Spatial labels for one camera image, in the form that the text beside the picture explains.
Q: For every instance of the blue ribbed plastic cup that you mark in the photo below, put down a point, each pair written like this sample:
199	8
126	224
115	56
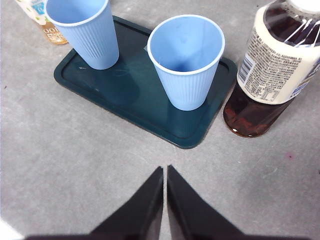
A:
95	47
187	87

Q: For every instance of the dark tea bottle beige label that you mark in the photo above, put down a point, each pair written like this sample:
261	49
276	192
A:
270	72

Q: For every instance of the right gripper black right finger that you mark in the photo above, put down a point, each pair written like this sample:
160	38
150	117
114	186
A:
190	215

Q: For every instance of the dark teal rectangular tray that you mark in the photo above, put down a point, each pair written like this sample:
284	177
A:
140	102

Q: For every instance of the pale oolong tea bottle white label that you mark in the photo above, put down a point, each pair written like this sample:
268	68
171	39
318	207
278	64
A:
53	35

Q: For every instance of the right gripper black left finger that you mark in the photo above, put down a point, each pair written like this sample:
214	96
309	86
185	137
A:
142	212

